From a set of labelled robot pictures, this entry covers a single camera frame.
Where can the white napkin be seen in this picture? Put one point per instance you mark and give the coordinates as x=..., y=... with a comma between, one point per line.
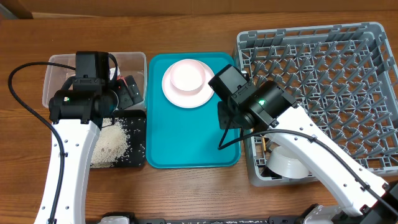
x=114, y=74

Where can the clear plastic bin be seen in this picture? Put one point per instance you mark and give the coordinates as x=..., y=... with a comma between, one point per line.
x=129, y=63

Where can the cooked white rice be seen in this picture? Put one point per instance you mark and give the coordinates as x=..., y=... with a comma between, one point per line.
x=109, y=144

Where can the grey dishwasher rack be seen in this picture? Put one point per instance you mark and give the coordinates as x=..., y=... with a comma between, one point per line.
x=345, y=76

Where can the grey bowl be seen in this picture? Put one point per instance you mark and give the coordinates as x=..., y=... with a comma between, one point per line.
x=283, y=162

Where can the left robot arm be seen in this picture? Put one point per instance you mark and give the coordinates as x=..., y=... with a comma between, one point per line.
x=77, y=111

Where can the teal serving tray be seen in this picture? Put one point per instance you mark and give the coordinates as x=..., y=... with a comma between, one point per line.
x=181, y=137

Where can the black plastic tray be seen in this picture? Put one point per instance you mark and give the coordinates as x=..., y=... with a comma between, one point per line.
x=136, y=124

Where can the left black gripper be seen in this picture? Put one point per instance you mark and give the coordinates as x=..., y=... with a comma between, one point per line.
x=126, y=99

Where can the wooden chopstick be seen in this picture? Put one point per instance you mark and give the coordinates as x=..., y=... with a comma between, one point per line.
x=263, y=141

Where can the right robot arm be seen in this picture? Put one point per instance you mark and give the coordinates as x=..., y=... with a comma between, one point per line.
x=270, y=110

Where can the pink round plate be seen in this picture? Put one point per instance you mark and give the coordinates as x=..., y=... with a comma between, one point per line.
x=191, y=99

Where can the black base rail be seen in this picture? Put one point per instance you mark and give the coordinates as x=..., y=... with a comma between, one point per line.
x=126, y=217

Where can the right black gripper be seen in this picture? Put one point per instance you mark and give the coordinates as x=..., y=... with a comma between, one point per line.
x=226, y=117

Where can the pink small bowl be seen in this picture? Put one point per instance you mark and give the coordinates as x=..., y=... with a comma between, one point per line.
x=187, y=75

